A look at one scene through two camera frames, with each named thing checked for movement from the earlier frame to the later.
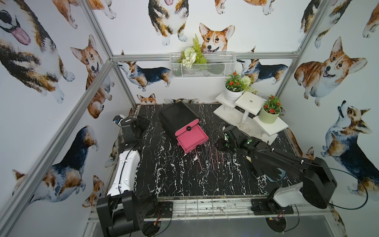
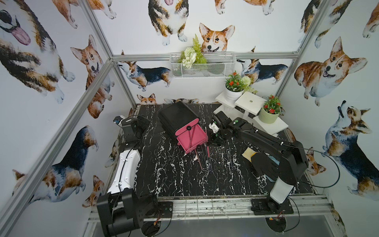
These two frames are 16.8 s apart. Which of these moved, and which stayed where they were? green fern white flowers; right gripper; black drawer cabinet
Moved: right gripper
Stayed: black drawer cabinet; green fern white flowers
